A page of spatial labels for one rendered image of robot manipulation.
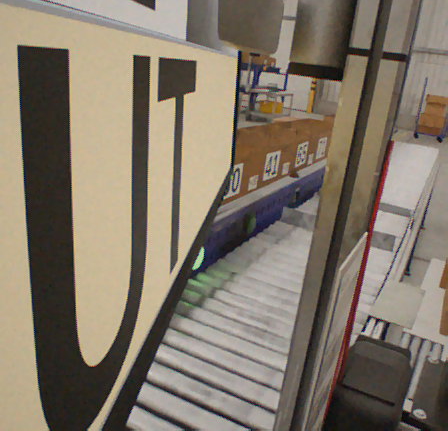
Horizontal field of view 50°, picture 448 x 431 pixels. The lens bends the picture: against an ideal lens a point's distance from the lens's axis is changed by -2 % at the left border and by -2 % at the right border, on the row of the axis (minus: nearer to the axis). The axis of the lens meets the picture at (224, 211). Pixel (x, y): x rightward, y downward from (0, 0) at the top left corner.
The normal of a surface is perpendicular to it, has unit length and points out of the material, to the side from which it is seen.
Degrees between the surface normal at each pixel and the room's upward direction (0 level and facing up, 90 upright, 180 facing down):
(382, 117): 90
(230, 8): 90
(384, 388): 8
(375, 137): 90
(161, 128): 86
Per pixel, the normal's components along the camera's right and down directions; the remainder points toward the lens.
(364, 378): 0.07, -0.91
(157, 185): 0.99, 0.09
